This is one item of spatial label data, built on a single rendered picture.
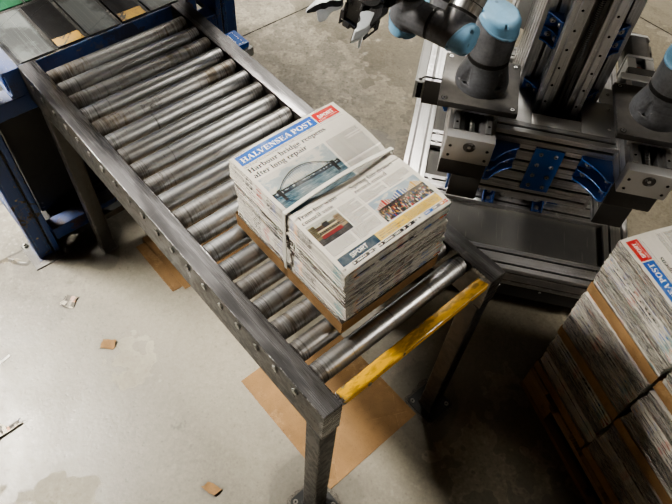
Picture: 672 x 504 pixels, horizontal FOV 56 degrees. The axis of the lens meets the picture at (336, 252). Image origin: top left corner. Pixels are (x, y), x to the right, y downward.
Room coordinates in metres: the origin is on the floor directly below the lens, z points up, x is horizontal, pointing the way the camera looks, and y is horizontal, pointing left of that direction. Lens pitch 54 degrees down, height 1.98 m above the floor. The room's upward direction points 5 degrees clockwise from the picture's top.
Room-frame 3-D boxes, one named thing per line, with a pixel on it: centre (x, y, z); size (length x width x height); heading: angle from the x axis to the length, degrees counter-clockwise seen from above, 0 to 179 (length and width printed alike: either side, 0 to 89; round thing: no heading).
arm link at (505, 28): (1.48, -0.37, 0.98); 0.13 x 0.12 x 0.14; 56
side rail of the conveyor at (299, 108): (1.29, 0.10, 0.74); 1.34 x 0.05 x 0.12; 45
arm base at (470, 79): (1.48, -0.37, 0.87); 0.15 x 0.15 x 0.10
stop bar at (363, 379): (0.64, -0.19, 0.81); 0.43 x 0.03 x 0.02; 135
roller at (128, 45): (1.53, 0.69, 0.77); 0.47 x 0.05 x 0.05; 135
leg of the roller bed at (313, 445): (0.48, 0.00, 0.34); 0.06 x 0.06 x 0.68; 45
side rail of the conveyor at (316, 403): (0.93, 0.45, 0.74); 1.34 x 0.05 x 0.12; 45
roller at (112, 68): (1.48, 0.65, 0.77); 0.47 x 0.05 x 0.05; 135
